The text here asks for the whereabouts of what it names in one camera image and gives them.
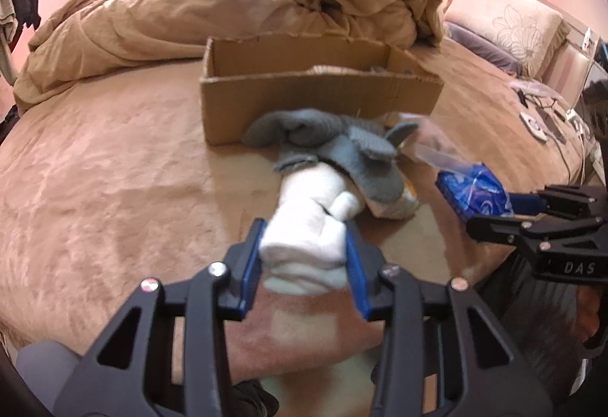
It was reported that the cream floral pillow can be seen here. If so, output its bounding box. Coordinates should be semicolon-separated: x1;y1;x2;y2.
444;0;570;79

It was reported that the brown cardboard box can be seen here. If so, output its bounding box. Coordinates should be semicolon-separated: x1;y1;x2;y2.
201;34;444;145

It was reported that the tan bed sheet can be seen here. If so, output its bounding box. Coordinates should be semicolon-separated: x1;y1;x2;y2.
1;38;583;380

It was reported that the clear plastic snack bag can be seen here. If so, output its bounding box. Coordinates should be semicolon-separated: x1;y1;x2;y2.
370;109;469;221

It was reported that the purple pillow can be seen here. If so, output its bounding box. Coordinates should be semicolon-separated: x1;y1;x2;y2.
446;22;524;76

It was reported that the blue tissue pack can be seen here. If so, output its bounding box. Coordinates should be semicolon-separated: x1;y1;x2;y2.
436;164;514;221

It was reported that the tan fleece duvet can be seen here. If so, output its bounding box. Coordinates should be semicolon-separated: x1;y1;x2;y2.
13;0;443;112

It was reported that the dark grey sock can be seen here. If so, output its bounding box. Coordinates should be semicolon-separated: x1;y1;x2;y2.
241;108;418;204

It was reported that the white charger device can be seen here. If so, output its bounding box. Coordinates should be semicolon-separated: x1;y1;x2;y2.
519;112;548;144

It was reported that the white sock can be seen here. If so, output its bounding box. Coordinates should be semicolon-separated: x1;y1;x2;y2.
259;163;366;295

